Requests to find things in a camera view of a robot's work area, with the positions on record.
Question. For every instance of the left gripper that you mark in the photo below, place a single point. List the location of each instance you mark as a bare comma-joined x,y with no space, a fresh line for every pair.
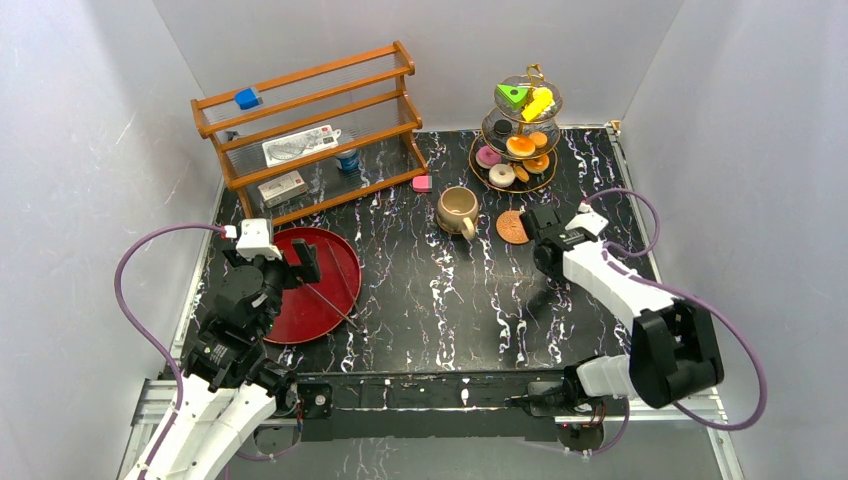
291,266

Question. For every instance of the woven coaster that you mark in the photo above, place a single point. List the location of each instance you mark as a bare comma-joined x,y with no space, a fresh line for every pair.
447,227
510,228

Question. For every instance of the dark red round tray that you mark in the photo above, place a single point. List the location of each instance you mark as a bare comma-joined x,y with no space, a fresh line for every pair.
289,326

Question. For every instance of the round biscuit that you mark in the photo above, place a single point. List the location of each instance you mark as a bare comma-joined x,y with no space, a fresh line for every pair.
521,173
539,139

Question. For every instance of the orange donut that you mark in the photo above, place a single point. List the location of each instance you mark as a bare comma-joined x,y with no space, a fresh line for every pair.
537,166
520,146

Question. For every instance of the white cream donut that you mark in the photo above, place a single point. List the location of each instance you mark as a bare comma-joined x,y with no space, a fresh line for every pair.
501,176

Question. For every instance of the metal tongs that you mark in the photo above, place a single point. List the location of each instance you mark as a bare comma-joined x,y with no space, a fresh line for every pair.
333,300

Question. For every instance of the pink donut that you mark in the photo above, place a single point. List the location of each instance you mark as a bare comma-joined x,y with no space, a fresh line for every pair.
486,158

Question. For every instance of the beige mug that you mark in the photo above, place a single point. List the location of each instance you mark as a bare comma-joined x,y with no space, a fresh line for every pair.
459,206

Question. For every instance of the black sandwich cookie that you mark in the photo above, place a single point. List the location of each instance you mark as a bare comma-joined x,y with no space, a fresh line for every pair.
502,128

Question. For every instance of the yellow cake slice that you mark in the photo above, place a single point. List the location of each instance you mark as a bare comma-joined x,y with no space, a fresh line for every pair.
542,99

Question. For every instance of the green cake wedge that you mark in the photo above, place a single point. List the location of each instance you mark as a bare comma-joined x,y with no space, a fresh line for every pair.
512,97

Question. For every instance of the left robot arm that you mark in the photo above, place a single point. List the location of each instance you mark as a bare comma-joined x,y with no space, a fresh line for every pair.
226,386

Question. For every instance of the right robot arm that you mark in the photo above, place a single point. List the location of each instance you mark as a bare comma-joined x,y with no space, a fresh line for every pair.
674,351

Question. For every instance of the glass three-tier dessert stand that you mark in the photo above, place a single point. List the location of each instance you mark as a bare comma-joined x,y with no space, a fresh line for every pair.
546,123

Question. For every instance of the small white box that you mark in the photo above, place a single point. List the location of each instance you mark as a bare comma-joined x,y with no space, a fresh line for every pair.
281,189

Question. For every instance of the blue jar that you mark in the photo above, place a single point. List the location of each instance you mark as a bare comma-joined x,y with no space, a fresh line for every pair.
348,161

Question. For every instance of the white flat package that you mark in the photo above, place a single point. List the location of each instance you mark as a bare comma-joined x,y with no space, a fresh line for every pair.
281,150

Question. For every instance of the wooden three-tier shelf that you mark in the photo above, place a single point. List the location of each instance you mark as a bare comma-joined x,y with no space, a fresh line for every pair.
364,95

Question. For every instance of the pink eraser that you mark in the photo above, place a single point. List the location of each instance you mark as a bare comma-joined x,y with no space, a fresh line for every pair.
422,184

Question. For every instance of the blue block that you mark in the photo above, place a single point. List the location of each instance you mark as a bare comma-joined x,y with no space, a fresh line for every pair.
247,99

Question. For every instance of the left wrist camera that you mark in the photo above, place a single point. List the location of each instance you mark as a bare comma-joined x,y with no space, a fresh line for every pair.
253,238

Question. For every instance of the black base frame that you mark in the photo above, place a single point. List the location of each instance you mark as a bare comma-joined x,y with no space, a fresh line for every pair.
449,404

